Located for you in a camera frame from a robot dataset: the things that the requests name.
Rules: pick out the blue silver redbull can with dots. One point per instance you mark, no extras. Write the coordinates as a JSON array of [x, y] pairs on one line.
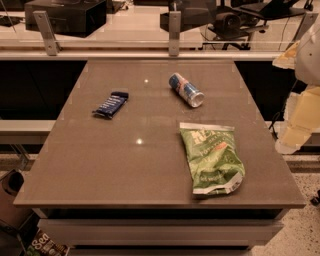
[[186, 90]]

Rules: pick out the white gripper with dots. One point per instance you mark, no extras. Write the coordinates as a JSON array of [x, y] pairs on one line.
[[309, 61]]

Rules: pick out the black box on counter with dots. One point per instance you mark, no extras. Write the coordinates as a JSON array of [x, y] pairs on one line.
[[78, 18]]

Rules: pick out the magazine on lower shelf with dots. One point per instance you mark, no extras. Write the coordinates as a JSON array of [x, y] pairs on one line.
[[43, 245]]

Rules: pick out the middle metal railing bracket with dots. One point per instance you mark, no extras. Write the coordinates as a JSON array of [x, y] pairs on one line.
[[174, 32]]

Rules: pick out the dark blue snack bar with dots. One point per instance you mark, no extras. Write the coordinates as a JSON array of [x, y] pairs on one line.
[[112, 104]]

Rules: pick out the black office chair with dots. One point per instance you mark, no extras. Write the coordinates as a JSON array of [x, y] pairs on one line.
[[236, 24]]

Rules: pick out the right metal railing bracket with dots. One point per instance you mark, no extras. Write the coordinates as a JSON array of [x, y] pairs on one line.
[[307, 21]]

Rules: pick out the green chip bag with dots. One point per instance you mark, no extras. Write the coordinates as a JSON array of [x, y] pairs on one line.
[[213, 162]]

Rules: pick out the left metal railing bracket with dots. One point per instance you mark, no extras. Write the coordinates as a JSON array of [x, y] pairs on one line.
[[52, 47]]

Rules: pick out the metal railing bracket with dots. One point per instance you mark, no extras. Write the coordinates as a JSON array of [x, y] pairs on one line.
[[174, 32], [52, 47], [307, 21]]

